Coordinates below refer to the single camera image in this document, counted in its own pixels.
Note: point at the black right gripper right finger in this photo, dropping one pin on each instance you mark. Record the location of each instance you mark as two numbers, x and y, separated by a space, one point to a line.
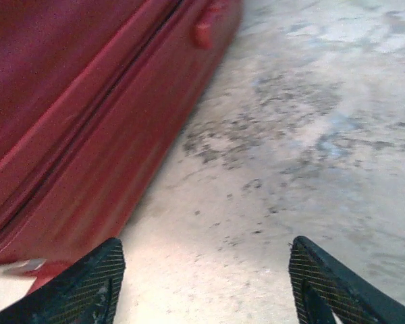
324 290

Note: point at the red hard-shell suitcase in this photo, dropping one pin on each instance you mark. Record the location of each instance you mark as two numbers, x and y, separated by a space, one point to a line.
71 118

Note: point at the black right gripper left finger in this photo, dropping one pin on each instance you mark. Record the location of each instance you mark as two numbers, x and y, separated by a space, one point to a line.
81 290

